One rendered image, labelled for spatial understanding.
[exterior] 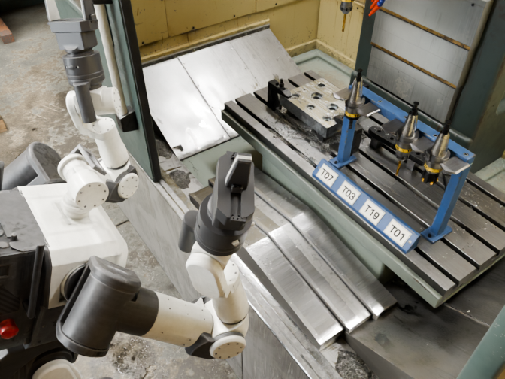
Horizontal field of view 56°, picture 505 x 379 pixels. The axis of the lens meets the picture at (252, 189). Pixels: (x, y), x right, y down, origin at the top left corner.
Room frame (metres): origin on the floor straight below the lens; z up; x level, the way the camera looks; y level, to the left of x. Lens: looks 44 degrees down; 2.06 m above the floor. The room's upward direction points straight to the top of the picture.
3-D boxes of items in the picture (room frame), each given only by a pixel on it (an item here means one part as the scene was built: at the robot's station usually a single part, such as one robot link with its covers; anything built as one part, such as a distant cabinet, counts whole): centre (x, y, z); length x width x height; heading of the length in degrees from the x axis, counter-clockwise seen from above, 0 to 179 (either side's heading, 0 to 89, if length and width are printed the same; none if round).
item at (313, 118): (1.65, -0.29, 0.97); 0.29 x 0.23 x 0.05; 35
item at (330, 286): (1.16, -0.10, 0.70); 0.90 x 0.30 x 0.16; 35
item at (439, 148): (1.03, -0.52, 1.26); 0.04 x 0.04 x 0.07
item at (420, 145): (1.08, -0.49, 1.21); 0.07 x 0.05 x 0.01; 125
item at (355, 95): (1.30, -0.33, 1.26); 0.04 x 0.04 x 0.07
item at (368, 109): (1.26, -0.36, 1.21); 0.07 x 0.05 x 0.01; 125
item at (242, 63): (2.09, 0.08, 0.75); 0.89 x 0.67 x 0.26; 125
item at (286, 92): (1.73, -0.12, 0.97); 0.13 x 0.03 x 0.15; 35
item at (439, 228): (1.02, -0.60, 1.05); 0.10 x 0.05 x 0.30; 125
